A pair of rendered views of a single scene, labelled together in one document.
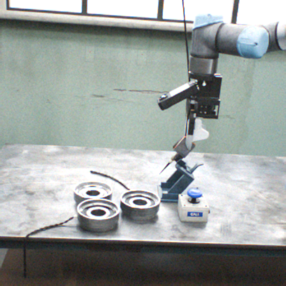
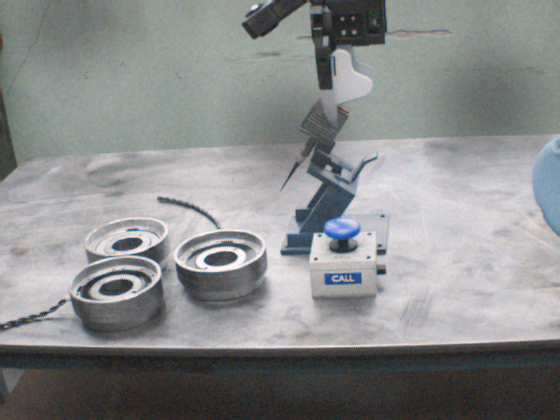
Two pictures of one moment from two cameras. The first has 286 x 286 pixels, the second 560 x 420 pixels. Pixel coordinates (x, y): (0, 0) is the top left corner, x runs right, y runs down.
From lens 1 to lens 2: 43 cm
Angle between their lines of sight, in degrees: 13
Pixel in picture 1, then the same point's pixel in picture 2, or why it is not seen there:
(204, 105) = (346, 13)
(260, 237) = (497, 324)
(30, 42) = not seen: outside the picture
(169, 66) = not seen: outside the picture
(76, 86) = (225, 41)
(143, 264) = (286, 390)
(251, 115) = not seen: outside the picture
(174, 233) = (285, 327)
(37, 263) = (74, 391)
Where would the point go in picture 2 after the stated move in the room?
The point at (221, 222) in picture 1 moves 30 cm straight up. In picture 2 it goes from (413, 293) to (404, 16)
